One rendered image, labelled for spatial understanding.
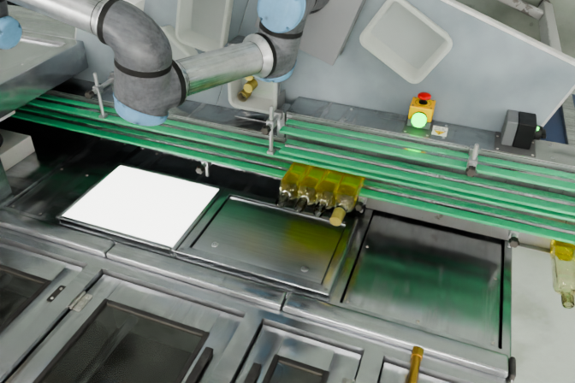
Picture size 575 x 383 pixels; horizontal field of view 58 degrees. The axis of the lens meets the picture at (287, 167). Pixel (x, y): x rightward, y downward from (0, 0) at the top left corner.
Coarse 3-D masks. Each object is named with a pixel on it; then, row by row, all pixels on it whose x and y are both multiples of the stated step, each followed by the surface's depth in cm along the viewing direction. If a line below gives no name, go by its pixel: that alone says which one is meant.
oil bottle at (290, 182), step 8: (288, 168) 162; (296, 168) 162; (304, 168) 162; (288, 176) 158; (296, 176) 158; (304, 176) 161; (280, 184) 156; (288, 184) 155; (296, 184) 155; (280, 192) 156; (296, 192) 156
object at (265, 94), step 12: (228, 84) 172; (240, 84) 179; (264, 84) 176; (276, 84) 166; (228, 96) 175; (252, 96) 180; (264, 96) 178; (276, 96) 169; (240, 108) 176; (252, 108) 174; (264, 108) 174; (276, 108) 172
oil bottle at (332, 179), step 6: (330, 174) 160; (336, 174) 160; (342, 174) 160; (324, 180) 157; (330, 180) 157; (336, 180) 157; (318, 186) 155; (324, 186) 155; (330, 186) 155; (336, 186) 155; (318, 192) 153; (324, 192) 152; (330, 192) 152; (318, 198) 152; (324, 198) 152; (330, 198) 152; (330, 204) 153
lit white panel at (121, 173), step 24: (120, 168) 187; (96, 192) 175; (120, 192) 175; (144, 192) 175; (168, 192) 175; (192, 192) 176; (72, 216) 164; (96, 216) 164; (120, 216) 165; (144, 216) 165; (168, 216) 165; (192, 216) 165; (168, 240) 156
